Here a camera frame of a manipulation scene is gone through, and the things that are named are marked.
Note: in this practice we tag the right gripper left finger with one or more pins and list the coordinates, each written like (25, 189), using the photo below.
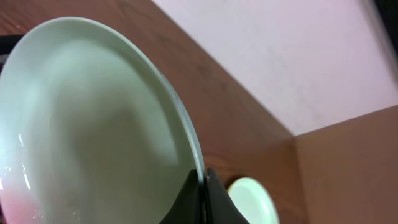
(187, 206)

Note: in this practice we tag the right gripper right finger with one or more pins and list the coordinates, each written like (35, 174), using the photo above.
(220, 209)

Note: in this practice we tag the light blue plate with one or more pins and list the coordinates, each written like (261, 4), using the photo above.
(91, 130)
(253, 201)

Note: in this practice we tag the light blue top plate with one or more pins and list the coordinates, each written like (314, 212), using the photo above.
(91, 130)

